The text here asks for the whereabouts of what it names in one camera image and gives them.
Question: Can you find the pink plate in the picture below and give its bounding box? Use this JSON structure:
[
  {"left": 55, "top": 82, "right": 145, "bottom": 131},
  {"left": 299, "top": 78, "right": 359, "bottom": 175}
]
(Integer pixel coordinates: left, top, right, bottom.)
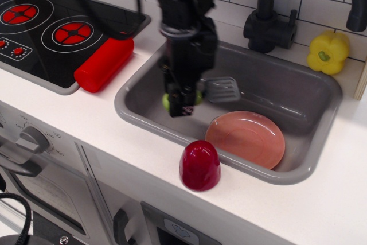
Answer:
[{"left": 205, "top": 111, "right": 286, "bottom": 169}]

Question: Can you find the black braided cable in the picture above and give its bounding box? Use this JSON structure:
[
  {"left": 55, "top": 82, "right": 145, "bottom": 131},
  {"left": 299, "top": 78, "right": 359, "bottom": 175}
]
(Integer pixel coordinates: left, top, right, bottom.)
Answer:
[{"left": 0, "top": 192, "right": 34, "bottom": 245}]

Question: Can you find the red ketchup bottle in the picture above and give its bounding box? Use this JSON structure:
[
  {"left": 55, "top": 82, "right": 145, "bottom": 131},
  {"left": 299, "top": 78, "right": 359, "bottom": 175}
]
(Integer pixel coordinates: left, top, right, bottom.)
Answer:
[{"left": 74, "top": 38, "right": 135, "bottom": 93}]

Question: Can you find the black toy faucet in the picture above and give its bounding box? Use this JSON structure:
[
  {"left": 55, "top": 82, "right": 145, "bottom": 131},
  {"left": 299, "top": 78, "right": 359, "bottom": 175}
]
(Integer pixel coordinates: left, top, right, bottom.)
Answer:
[{"left": 243, "top": 0, "right": 366, "bottom": 53}]

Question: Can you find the yellow toy bell pepper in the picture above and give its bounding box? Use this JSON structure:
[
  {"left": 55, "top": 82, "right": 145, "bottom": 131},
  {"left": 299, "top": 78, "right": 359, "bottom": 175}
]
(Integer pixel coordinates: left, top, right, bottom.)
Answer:
[{"left": 307, "top": 30, "right": 350, "bottom": 75}]

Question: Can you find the grey oven knob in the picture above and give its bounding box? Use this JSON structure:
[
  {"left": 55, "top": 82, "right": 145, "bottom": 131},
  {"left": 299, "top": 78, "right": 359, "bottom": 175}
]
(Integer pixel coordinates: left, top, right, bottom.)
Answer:
[{"left": 15, "top": 126, "right": 49, "bottom": 154}]

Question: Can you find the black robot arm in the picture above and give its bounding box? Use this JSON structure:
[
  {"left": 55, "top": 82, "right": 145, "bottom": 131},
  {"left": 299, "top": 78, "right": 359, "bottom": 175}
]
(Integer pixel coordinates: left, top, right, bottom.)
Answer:
[{"left": 158, "top": 0, "right": 218, "bottom": 117}]

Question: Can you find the dark red plastic cup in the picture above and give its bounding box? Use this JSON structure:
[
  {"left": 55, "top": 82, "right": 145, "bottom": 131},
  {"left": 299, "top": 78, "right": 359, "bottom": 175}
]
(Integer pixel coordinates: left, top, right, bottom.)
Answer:
[{"left": 179, "top": 140, "right": 221, "bottom": 192}]

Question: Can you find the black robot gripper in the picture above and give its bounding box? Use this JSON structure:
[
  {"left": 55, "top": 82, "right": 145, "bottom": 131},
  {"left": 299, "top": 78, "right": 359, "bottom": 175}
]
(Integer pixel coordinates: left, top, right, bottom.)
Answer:
[{"left": 160, "top": 0, "right": 218, "bottom": 118}]

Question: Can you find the black toy stove top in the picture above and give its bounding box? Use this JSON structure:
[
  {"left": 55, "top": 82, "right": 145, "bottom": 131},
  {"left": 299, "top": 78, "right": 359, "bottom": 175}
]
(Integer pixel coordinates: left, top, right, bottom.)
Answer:
[{"left": 0, "top": 0, "right": 151, "bottom": 96}]

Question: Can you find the grey oven door handle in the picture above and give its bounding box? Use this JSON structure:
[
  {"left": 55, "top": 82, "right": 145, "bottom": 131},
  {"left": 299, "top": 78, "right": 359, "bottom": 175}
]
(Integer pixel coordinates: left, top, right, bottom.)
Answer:
[{"left": 1, "top": 143, "right": 45, "bottom": 177}]

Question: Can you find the grey plastic sink basin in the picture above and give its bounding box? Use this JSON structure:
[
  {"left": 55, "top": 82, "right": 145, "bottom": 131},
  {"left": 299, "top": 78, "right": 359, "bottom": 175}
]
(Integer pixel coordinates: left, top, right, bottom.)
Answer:
[{"left": 114, "top": 42, "right": 343, "bottom": 185}]

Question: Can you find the black cabinet door handle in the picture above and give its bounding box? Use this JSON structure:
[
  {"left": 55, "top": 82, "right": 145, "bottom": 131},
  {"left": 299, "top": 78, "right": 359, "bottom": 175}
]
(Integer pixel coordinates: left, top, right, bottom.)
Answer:
[{"left": 113, "top": 209, "right": 137, "bottom": 245}]

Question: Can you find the green handled grey spatula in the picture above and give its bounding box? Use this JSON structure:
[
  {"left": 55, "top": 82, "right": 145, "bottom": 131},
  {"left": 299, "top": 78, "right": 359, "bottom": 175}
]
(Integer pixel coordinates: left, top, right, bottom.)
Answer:
[{"left": 162, "top": 76, "right": 241, "bottom": 112}]

